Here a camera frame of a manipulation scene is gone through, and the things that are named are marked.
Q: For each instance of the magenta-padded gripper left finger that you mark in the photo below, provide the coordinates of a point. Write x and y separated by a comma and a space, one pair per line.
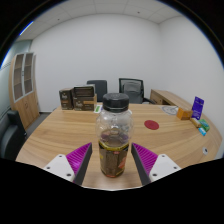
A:
78, 158

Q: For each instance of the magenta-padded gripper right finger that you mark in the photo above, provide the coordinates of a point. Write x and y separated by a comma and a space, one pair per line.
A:
145, 158

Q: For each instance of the clear bottle with black cap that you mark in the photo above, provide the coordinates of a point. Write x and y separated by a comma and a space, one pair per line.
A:
114, 133

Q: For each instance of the flat round red coaster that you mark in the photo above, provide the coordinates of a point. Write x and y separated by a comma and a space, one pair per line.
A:
151, 124

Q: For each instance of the tan cardboard box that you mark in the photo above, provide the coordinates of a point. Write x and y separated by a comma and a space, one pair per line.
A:
85, 104

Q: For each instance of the orange box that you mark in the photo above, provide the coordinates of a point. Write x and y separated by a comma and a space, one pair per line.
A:
184, 114

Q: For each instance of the small dark brown box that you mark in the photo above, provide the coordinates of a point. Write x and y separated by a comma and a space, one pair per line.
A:
66, 99

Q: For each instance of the small tan box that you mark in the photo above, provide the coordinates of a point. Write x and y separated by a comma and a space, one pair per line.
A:
195, 123

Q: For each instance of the small blue box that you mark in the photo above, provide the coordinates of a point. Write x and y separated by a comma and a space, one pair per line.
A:
202, 131

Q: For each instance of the wooden side desk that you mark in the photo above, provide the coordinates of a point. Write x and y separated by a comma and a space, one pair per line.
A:
166, 97

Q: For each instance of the large dark brown box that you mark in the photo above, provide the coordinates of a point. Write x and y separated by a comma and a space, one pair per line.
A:
84, 91

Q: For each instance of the green flat box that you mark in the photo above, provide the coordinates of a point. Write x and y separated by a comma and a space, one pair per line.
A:
205, 125

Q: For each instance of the black mesh office chair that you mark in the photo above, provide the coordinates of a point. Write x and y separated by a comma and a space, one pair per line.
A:
132, 90

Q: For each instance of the black sofa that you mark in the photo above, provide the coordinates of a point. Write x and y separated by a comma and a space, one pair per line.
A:
10, 136

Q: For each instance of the purple standing card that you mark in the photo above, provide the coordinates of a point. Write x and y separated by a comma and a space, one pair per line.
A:
198, 107

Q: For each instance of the wooden shelf cabinet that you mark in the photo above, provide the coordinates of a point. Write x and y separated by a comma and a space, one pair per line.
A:
25, 96

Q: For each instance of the ceiling light strip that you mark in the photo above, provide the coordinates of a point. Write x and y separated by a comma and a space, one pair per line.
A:
26, 28

